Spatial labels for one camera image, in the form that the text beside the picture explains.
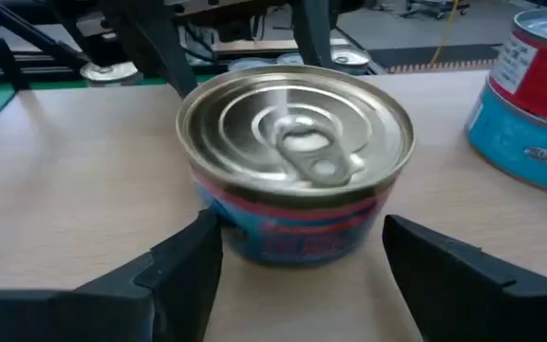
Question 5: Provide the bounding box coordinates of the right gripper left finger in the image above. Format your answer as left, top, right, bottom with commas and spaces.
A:
0, 208, 224, 342

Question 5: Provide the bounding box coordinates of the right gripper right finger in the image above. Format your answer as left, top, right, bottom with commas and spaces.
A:
381, 213, 547, 342

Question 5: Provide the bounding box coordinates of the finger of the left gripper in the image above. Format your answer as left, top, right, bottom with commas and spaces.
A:
97, 0, 199, 100
291, 0, 337, 70

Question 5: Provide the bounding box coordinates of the blue and pink labelled can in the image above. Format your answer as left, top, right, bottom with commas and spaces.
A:
175, 64, 417, 267

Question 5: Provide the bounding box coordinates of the teal labelled tuna can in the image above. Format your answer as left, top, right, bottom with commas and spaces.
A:
462, 80, 547, 199

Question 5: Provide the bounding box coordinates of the black mat orange striped edge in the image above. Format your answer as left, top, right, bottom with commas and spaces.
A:
370, 43, 505, 75

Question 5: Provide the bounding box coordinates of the black wheeled stand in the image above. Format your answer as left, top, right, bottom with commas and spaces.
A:
404, 0, 472, 20

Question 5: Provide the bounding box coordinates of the yellow extension cable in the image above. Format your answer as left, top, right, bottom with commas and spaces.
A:
428, 0, 461, 67

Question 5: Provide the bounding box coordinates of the wooden shelf black metal frame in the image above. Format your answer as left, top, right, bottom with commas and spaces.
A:
0, 69, 547, 342

